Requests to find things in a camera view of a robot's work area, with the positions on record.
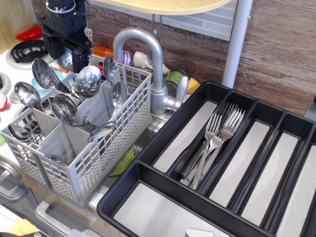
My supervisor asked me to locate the silver kitchen faucet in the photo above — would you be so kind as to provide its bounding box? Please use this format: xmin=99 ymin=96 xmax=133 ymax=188
xmin=113 ymin=28 xmax=189 ymax=114

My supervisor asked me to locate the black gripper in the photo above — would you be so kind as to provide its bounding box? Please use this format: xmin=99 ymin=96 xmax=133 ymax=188
xmin=42 ymin=26 xmax=91 ymax=73

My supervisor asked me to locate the light wooden shelf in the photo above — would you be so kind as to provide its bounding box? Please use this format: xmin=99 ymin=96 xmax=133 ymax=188
xmin=99 ymin=0 xmax=230 ymax=16

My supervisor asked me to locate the black cutlery tray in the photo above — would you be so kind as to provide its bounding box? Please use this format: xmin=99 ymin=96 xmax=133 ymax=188
xmin=97 ymin=82 xmax=316 ymax=237

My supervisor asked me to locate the green toy leaf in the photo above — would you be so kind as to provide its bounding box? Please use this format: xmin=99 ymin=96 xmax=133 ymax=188
xmin=109 ymin=148 xmax=135 ymax=177

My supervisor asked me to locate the purple striped toy ball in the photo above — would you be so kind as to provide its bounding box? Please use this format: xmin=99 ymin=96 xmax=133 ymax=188
xmin=123 ymin=50 xmax=134 ymax=65

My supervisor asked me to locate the white metal post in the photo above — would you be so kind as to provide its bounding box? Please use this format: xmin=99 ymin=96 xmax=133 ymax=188
xmin=222 ymin=0 xmax=253 ymax=88

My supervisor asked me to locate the red toy pepper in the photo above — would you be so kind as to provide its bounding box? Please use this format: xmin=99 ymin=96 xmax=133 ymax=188
xmin=15 ymin=25 xmax=42 ymax=41

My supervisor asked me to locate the grey plastic cutlery basket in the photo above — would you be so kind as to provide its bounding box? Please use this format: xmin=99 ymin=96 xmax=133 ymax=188
xmin=1 ymin=63 xmax=152 ymax=208

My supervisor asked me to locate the yellow toy corn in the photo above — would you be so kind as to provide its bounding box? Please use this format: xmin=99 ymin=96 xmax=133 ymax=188
xmin=186 ymin=78 xmax=200 ymax=94

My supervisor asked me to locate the yellow cloth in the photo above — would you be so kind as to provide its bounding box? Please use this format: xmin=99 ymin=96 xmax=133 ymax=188
xmin=10 ymin=219 xmax=38 ymax=237

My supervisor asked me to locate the blue plastic bowl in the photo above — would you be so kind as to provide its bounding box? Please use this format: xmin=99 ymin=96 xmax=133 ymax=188
xmin=31 ymin=70 xmax=66 ymax=97

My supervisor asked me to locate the white toy cup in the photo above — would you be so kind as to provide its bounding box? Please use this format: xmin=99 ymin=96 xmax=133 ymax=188
xmin=133 ymin=51 xmax=153 ymax=74

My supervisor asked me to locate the orange toy carrot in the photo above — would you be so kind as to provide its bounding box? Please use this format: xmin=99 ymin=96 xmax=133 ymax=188
xmin=92 ymin=45 xmax=114 ymax=58

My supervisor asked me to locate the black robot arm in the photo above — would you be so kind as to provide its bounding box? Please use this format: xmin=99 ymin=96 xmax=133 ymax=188
xmin=39 ymin=0 xmax=92 ymax=73

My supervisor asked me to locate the silver fork in tray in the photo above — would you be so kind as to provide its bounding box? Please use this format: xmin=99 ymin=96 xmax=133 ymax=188
xmin=180 ymin=107 xmax=245 ymax=186
xmin=189 ymin=113 xmax=222 ymax=190
xmin=179 ymin=103 xmax=237 ymax=179

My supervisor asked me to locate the green toy can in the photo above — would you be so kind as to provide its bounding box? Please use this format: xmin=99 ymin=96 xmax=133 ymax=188
xmin=165 ymin=68 xmax=187 ymax=87

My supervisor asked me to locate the silver spoon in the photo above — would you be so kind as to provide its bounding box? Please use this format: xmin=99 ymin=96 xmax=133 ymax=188
xmin=44 ymin=154 xmax=67 ymax=165
xmin=14 ymin=82 xmax=42 ymax=111
xmin=87 ymin=121 xmax=116 ymax=143
xmin=51 ymin=94 xmax=78 ymax=126
xmin=103 ymin=55 xmax=116 ymax=86
xmin=74 ymin=65 xmax=102 ymax=100
xmin=112 ymin=82 xmax=128 ymax=116
xmin=57 ymin=49 xmax=73 ymax=71
xmin=8 ymin=123 xmax=34 ymax=143
xmin=32 ymin=58 xmax=80 ymax=99

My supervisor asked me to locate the hanging metal spatula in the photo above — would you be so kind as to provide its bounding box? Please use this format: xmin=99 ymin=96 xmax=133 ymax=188
xmin=84 ymin=28 xmax=93 ymax=45

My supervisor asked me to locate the black stove burner coil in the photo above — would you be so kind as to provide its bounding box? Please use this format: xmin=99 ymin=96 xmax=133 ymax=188
xmin=10 ymin=39 xmax=48 ymax=63

